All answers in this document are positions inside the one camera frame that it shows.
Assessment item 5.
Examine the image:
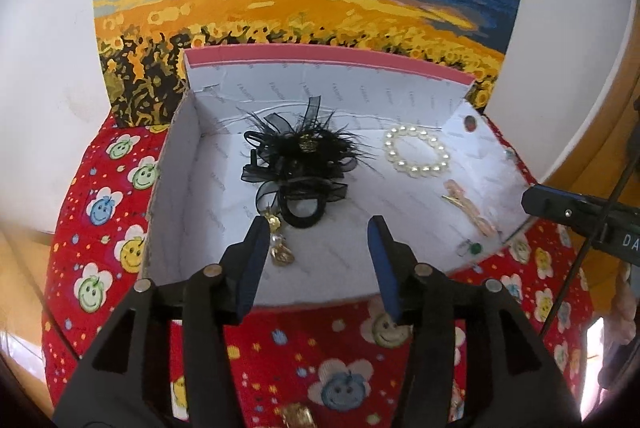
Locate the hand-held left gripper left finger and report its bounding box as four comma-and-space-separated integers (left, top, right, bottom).
52, 217, 272, 428

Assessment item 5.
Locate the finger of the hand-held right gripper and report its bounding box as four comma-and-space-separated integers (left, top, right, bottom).
520, 184, 608, 249

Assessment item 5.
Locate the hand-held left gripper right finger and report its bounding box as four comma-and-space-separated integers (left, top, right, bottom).
366, 215, 583, 428

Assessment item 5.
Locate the gold sequin earring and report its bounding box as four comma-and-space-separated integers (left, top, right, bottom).
280, 402, 317, 428
262, 210, 296, 267

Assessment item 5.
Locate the dark hair tie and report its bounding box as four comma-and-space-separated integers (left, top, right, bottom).
277, 193, 328, 229

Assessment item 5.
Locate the white cardboard box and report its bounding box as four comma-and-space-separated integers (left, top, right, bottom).
142, 45, 538, 309

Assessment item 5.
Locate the pink flower hair clip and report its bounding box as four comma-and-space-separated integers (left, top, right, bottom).
441, 180, 501, 239

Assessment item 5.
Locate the white pearl bracelet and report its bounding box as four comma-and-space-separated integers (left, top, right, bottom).
384, 126, 451, 179

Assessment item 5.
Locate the black feather hair accessory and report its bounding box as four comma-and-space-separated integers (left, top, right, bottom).
241, 95, 378, 216

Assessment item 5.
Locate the person's right hand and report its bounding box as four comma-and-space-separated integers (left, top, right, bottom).
605, 265, 640, 344

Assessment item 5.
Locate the wooden door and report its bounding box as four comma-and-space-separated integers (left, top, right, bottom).
542, 72, 640, 219

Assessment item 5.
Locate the red smiley printed cloth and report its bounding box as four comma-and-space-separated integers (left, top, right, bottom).
42, 110, 608, 428

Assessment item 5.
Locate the black cable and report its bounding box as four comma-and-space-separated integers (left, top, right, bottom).
539, 152, 640, 340

